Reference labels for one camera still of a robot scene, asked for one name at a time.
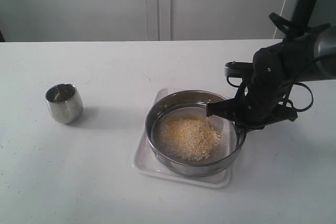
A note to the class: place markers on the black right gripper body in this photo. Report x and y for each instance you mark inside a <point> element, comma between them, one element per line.
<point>265,93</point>

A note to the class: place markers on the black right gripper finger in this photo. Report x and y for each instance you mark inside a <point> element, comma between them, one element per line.
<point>249,128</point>
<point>230,109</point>

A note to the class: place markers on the yellow and white grains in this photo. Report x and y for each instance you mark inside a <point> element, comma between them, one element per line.
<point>189,138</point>

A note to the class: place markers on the round metal sieve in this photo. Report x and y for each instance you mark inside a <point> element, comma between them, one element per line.
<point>187,141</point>

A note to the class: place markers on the stainless steel cup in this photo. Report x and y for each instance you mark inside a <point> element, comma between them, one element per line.
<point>64,103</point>

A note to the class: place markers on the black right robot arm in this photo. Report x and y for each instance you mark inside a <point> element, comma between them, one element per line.
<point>300,28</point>

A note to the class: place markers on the white square tray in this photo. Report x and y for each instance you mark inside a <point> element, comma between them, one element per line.
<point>181,179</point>

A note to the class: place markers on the white cabinet doors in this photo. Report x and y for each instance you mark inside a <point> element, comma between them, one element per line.
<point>123,20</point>

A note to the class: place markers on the dark right wrist camera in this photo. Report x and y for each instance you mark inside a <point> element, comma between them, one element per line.
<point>238,69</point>

